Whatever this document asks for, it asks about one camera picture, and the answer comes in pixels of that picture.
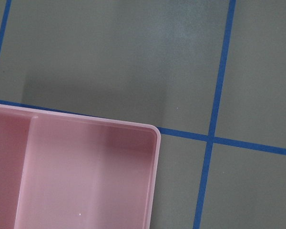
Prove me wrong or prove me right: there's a pink plastic bin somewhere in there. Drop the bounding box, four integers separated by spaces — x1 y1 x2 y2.
0 104 161 229

